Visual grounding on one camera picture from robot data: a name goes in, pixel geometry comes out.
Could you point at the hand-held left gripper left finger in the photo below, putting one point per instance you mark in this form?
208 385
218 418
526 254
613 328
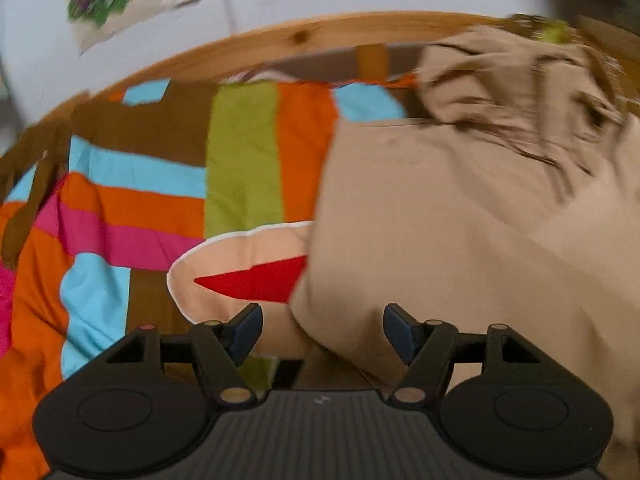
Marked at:
248 329

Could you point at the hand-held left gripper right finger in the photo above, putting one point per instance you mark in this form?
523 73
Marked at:
399 332

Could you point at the beige pants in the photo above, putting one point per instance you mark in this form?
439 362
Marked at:
450 235

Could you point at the colourful patchwork blanket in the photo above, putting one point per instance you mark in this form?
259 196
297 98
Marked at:
125 200

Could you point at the brown printed cloth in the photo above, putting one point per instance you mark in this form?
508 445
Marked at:
547 29

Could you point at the wooden bed frame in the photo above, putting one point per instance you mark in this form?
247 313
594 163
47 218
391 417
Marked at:
300 37

